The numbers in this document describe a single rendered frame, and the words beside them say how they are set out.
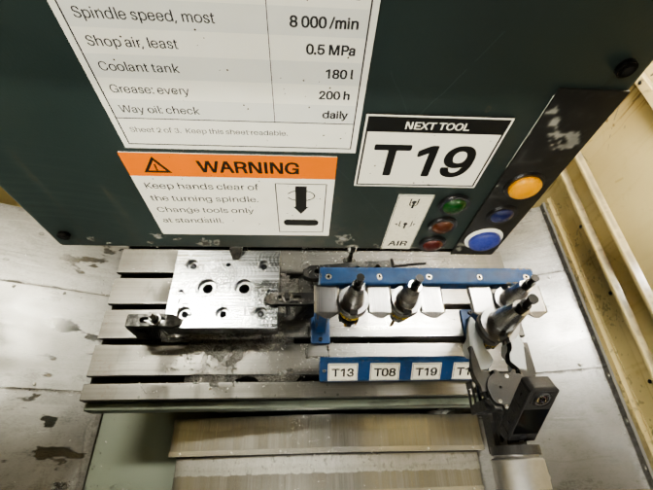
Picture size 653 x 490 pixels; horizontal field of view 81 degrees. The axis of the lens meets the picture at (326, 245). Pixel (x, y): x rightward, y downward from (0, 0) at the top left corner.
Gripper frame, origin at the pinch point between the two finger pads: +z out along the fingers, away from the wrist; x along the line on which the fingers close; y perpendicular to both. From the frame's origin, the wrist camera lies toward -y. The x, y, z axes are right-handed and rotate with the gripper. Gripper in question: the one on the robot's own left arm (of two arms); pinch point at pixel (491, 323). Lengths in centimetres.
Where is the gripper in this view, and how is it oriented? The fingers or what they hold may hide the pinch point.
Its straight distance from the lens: 73.0
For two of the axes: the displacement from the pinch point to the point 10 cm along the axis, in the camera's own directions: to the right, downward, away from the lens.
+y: -0.7, 5.0, 8.6
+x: 10.0, 0.2, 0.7
